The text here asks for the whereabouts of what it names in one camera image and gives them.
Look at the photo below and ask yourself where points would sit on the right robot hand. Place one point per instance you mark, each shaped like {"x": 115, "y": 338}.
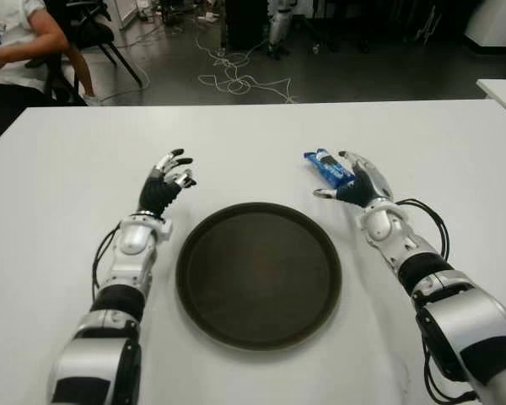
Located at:
{"x": 367, "y": 185}

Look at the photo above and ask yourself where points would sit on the blue Oreo packet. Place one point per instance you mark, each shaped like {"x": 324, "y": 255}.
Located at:
{"x": 329, "y": 166}

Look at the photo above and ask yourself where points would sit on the grey metal stand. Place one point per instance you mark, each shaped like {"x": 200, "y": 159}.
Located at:
{"x": 426, "y": 27}

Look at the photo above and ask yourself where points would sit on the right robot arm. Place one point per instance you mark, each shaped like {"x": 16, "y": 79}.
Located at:
{"x": 468, "y": 320}

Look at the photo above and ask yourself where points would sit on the white curved cabinet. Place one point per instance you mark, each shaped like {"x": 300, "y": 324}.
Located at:
{"x": 497, "y": 21}

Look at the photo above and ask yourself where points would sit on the black cabinet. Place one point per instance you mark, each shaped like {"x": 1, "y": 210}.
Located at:
{"x": 244, "y": 25}

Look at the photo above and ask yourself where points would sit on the white panel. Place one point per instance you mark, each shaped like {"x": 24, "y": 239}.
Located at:
{"x": 124, "y": 12}

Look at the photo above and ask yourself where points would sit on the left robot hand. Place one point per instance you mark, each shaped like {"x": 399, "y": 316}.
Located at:
{"x": 158, "y": 196}

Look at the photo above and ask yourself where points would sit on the seated person white shirt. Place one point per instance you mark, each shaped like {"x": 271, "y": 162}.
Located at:
{"x": 17, "y": 34}

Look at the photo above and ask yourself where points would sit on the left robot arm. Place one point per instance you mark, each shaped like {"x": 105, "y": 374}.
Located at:
{"x": 130, "y": 244}

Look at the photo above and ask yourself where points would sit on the round dark brown tray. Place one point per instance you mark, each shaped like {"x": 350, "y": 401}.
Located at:
{"x": 257, "y": 278}

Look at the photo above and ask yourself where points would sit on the black chair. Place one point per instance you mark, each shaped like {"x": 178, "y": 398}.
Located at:
{"x": 88, "y": 31}
{"x": 36, "y": 63}

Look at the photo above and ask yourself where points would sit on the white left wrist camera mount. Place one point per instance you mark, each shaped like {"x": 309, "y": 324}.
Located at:
{"x": 165, "y": 230}

